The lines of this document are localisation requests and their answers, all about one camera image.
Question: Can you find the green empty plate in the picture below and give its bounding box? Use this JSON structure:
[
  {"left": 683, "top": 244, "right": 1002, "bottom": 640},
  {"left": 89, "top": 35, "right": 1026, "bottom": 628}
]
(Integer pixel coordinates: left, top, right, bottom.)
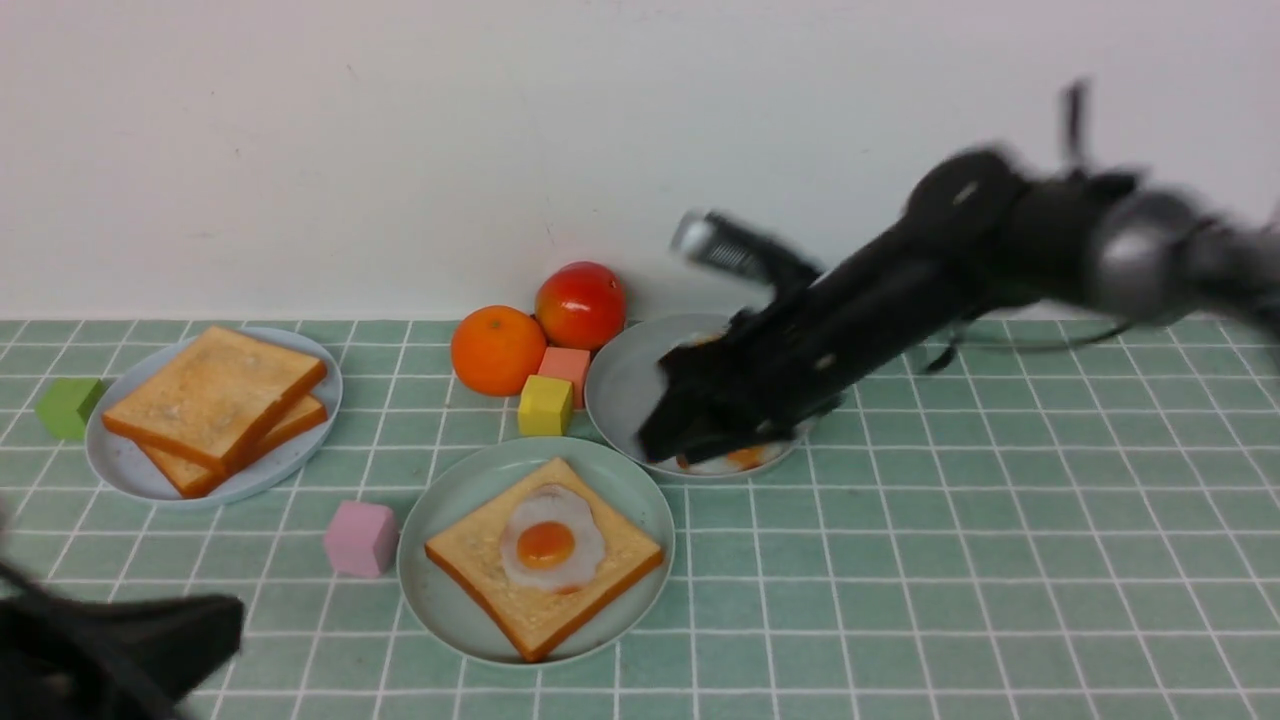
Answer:
[{"left": 396, "top": 437, "right": 676, "bottom": 669}]

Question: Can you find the green cube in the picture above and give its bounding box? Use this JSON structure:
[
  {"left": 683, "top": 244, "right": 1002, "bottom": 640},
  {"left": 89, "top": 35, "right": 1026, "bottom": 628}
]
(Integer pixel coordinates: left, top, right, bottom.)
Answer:
[{"left": 35, "top": 377, "right": 106, "bottom": 442}]

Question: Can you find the yellow cube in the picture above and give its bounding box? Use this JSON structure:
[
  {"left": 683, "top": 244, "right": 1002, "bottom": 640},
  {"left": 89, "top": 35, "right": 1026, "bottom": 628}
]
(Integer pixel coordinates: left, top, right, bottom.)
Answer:
[{"left": 517, "top": 374, "right": 575, "bottom": 437}]

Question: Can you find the grey egg plate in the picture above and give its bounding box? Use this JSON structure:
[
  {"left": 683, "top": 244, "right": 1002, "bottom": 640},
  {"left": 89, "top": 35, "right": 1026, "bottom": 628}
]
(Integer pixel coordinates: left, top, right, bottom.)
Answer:
[{"left": 584, "top": 313, "right": 795, "bottom": 480}]

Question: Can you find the salmon cube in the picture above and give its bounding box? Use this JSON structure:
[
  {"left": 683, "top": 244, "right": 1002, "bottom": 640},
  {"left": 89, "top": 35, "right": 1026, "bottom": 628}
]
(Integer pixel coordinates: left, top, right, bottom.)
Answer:
[{"left": 538, "top": 347, "right": 593, "bottom": 409}]

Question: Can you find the pink cube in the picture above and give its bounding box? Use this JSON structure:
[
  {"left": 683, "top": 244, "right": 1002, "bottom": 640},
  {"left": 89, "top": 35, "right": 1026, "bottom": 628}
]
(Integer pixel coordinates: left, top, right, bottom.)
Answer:
[{"left": 323, "top": 500, "right": 399, "bottom": 579}]

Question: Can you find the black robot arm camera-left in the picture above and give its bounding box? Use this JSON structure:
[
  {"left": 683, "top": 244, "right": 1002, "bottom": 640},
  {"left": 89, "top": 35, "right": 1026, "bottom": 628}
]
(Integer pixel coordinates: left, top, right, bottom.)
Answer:
[{"left": 1, "top": 560, "right": 247, "bottom": 719}]

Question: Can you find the red tomato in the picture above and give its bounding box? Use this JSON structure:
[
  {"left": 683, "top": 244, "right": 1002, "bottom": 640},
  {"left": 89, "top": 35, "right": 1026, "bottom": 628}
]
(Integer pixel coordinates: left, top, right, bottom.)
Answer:
[{"left": 534, "top": 261, "right": 627, "bottom": 352}]

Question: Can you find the light blue bread plate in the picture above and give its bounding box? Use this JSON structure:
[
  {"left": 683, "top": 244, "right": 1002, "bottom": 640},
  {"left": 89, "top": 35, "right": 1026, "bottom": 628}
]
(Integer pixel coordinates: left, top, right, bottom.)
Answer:
[{"left": 84, "top": 328, "right": 344, "bottom": 509}]

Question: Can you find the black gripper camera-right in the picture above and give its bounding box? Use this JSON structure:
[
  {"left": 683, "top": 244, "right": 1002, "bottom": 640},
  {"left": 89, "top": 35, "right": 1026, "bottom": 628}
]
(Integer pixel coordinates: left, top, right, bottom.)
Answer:
[{"left": 636, "top": 210, "right": 961, "bottom": 462}]

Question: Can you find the orange fruit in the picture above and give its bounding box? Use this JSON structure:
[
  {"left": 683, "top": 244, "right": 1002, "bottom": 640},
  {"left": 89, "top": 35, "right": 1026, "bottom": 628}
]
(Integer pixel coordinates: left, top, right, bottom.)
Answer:
[{"left": 451, "top": 305, "right": 547, "bottom": 397}]

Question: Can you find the black robot arm camera-right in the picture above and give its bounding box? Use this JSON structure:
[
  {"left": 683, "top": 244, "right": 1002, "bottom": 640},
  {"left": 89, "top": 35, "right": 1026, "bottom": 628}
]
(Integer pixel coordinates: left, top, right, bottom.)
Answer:
[{"left": 902, "top": 78, "right": 1277, "bottom": 374}]

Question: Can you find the fried egg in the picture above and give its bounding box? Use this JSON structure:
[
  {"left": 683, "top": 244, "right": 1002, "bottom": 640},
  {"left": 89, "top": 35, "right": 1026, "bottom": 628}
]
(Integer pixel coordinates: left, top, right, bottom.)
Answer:
[
  {"left": 672, "top": 328, "right": 724, "bottom": 351},
  {"left": 498, "top": 483, "right": 605, "bottom": 594},
  {"left": 675, "top": 443, "right": 791, "bottom": 477}
]

